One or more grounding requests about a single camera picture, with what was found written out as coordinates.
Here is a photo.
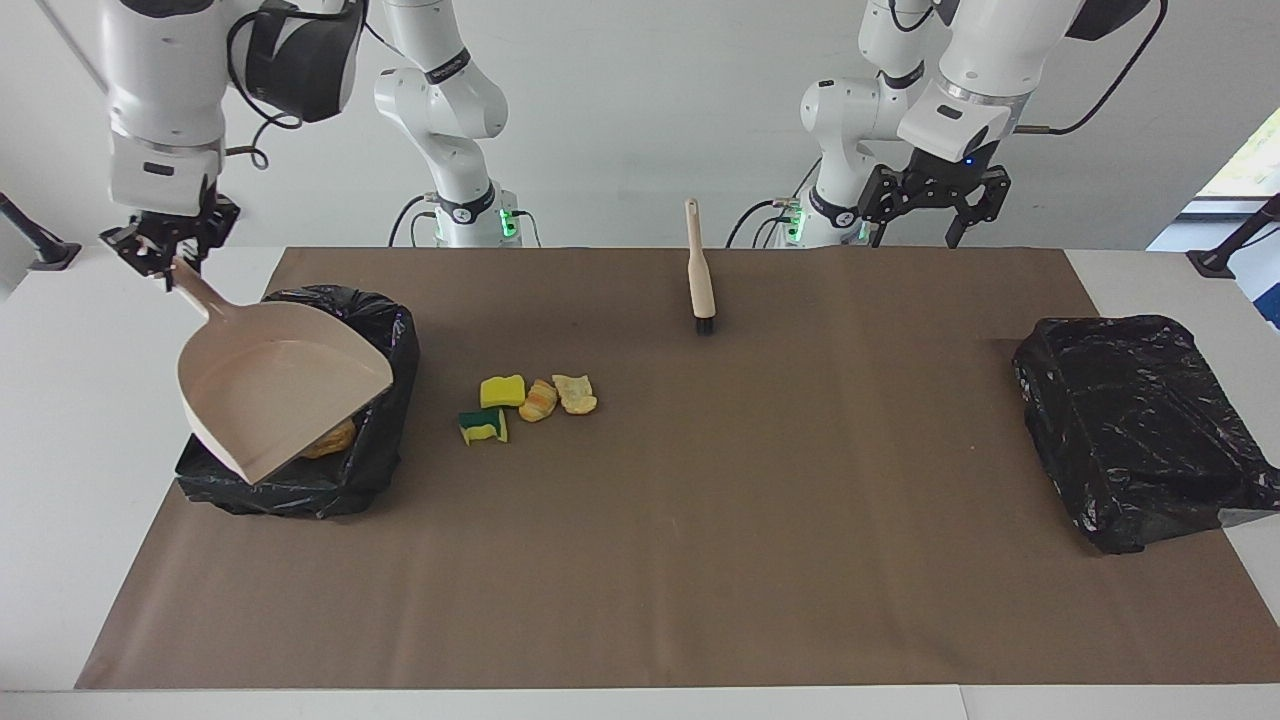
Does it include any pale pink plastic dustpan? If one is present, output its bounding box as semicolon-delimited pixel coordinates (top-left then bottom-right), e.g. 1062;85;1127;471
168;257;395;485

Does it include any beige brush with black bristles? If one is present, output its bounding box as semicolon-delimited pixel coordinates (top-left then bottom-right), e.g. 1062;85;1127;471
685;198;717;335

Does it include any brown bread roll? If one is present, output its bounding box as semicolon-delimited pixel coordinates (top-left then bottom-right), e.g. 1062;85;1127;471
300;418;358;461

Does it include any green and yellow sponge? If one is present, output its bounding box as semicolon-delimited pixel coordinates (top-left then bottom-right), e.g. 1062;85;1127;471
458;407;509;447

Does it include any pale bread piece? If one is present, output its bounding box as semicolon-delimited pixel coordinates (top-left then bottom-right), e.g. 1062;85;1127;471
552;374;599;416

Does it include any orange striped croissant piece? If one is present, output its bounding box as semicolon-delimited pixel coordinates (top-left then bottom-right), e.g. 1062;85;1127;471
518;378;559;423

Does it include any bin lined with black bag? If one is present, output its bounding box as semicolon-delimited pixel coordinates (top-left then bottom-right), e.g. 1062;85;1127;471
1012;315;1280;555
175;285;421;519

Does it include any brown paper table mat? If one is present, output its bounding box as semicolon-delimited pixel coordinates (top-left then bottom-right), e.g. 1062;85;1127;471
75;247;1280;691

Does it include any white wall socket box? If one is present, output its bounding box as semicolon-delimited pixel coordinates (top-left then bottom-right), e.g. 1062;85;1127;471
132;190;238;240

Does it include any black camera stand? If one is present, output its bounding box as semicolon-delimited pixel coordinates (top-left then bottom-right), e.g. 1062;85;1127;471
0;192;82;272
1187;193;1280;279

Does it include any black left base cable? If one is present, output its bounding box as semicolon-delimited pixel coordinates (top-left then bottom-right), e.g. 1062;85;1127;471
725;160;823;248

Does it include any black base cable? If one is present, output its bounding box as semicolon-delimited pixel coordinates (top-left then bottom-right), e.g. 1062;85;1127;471
725;160;823;248
388;193;443;248

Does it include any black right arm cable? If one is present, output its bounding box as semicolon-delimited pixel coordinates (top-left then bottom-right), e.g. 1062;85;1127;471
222;8;303;171

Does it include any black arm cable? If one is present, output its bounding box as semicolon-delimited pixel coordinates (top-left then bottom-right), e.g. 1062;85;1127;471
1015;0;1171;137
222;8;303;171

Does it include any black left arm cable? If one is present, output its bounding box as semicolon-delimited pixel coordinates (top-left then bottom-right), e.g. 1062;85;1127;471
1015;0;1171;137

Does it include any black right base cable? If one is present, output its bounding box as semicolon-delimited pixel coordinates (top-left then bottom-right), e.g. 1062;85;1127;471
388;193;443;248

